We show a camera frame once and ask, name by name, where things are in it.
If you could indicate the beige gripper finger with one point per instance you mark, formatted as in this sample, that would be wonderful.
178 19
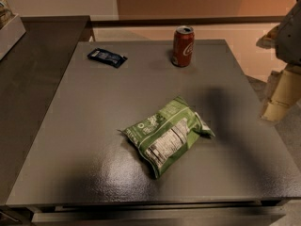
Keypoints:
283 90

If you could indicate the green jalapeno chip bag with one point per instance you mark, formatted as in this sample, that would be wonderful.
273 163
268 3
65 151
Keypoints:
164 137

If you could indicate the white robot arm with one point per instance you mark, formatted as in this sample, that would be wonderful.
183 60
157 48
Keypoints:
285 38

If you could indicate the blue rxbar blueberry bar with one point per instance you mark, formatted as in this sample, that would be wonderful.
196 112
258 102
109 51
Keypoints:
107 57

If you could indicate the red coca-cola can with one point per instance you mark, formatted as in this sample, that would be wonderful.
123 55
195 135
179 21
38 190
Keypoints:
183 45

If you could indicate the dark side counter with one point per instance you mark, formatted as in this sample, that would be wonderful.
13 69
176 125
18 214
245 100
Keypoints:
29 76

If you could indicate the white box on shelf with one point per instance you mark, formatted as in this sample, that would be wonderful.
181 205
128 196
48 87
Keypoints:
11 28

